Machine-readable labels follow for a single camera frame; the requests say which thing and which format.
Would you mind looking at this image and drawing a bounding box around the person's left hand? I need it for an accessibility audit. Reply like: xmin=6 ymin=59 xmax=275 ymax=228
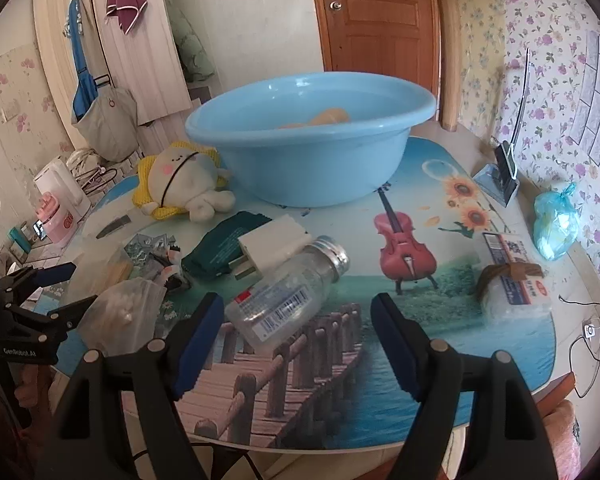
xmin=12 ymin=364 xmax=53 ymax=413

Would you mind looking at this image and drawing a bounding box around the white power adapter plug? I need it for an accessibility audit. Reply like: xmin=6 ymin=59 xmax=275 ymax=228
xmin=230 ymin=214 xmax=314 ymax=280

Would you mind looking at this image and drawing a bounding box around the translucent plastic storage box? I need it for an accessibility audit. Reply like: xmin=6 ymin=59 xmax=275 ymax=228
xmin=60 ymin=240 xmax=133 ymax=306

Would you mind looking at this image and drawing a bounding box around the printed foil sachet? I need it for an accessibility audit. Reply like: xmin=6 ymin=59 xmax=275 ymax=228
xmin=124 ymin=233 xmax=192 ymax=292

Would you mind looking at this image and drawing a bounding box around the dark green snack packet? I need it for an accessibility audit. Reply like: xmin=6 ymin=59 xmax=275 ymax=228
xmin=182 ymin=211 xmax=271 ymax=282

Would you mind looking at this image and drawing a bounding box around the green padded quilt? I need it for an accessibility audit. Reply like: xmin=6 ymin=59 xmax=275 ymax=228
xmin=164 ymin=0 xmax=214 ymax=82

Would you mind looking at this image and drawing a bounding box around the blue plastic garbage bag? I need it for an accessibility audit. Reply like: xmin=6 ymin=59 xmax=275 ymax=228
xmin=532 ymin=182 xmax=580 ymax=261

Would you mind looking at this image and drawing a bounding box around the clear bottle silver cap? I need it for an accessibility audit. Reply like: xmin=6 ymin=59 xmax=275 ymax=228
xmin=225 ymin=235 xmax=350 ymax=354

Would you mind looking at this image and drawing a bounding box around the grey dustpan with broom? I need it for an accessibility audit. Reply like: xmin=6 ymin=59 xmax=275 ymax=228
xmin=472 ymin=50 xmax=530 ymax=207

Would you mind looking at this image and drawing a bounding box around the white wardrobe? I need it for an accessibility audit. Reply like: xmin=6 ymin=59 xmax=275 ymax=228
xmin=32 ymin=0 xmax=194 ymax=154

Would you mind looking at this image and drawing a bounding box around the light blue plastic basin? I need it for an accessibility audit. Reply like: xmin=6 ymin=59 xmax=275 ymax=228
xmin=185 ymin=72 xmax=437 ymax=208

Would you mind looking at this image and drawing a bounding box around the brown wooden door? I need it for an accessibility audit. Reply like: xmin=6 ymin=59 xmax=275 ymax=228
xmin=314 ymin=0 xmax=440 ymax=94

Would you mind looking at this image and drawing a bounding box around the bag of cotton swabs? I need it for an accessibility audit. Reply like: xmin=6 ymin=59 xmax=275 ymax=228
xmin=76 ymin=278 xmax=166 ymax=356

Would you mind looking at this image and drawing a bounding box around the white plush toy yellow hood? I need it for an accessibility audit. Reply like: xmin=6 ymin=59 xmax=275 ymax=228
xmin=132 ymin=141 xmax=236 ymax=223

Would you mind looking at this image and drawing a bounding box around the grey hanging bag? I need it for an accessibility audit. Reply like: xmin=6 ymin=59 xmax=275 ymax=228
xmin=71 ymin=86 xmax=140 ymax=162

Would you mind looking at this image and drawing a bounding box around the black floor cable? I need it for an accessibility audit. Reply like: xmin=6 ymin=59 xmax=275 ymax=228
xmin=558 ymin=294 xmax=600 ymax=401

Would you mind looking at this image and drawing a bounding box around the tissue pack labelled face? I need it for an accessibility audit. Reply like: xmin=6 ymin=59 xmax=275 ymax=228
xmin=279 ymin=107 xmax=350 ymax=129

